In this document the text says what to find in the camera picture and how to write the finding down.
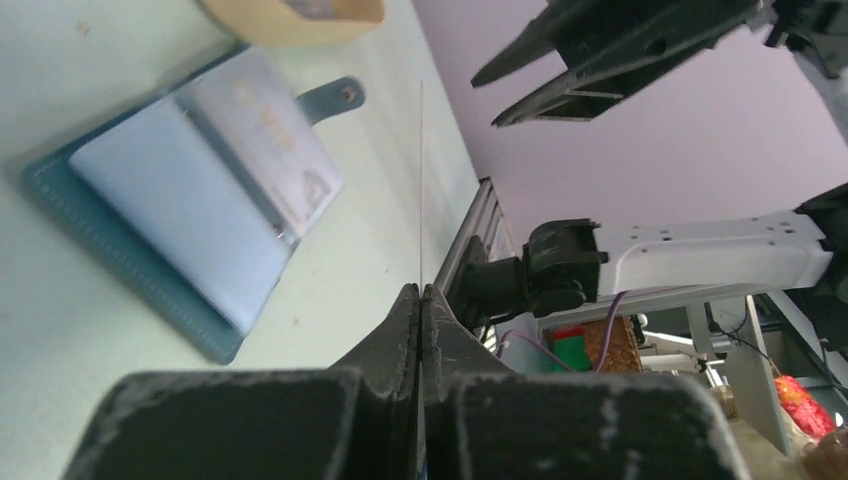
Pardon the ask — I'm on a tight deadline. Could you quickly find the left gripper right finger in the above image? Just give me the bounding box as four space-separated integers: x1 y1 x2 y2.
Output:
421 285 749 479

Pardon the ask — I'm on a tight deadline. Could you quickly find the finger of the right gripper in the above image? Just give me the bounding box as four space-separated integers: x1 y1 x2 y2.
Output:
471 1 759 88
491 49 699 127

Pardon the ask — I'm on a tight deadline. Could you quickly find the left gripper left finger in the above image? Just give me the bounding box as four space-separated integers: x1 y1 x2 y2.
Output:
64 284 420 479

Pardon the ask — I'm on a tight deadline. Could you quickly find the white VIP card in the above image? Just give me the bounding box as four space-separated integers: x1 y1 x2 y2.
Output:
417 79 426 293
176 50 343 238

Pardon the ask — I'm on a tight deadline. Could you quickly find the blue card holder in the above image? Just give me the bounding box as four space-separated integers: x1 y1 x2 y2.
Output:
20 46 366 365

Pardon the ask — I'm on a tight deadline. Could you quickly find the beige oval tray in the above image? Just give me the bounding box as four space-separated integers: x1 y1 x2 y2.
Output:
200 0 385 47

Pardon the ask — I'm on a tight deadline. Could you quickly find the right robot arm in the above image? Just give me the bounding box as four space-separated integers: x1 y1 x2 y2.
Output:
447 1 847 329

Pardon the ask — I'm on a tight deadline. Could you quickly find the orange woven basket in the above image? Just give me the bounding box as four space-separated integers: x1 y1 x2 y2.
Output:
582 316 643 373

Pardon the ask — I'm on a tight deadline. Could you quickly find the red patterned bag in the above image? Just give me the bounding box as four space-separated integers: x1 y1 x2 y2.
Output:
774 375 837 440

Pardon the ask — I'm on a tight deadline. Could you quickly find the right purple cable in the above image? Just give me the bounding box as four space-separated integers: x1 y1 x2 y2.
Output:
496 288 664 374

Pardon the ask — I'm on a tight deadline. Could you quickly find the aluminium frame rail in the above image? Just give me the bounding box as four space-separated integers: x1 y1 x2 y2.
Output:
433 178 521 293

